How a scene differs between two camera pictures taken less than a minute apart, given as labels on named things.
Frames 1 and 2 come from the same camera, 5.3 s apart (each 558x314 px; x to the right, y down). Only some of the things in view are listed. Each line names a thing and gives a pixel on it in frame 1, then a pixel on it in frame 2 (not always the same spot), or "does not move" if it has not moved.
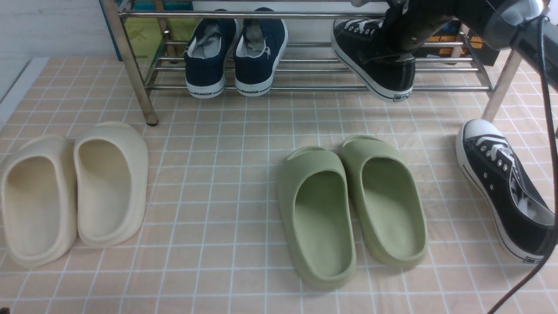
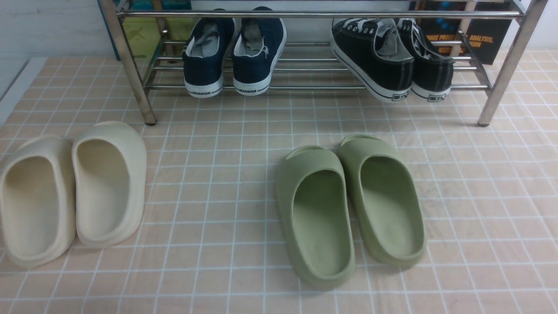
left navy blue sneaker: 206,51 does not move
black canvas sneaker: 369,51 does not move
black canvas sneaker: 522,219 to 433,68
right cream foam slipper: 111,161 does not move
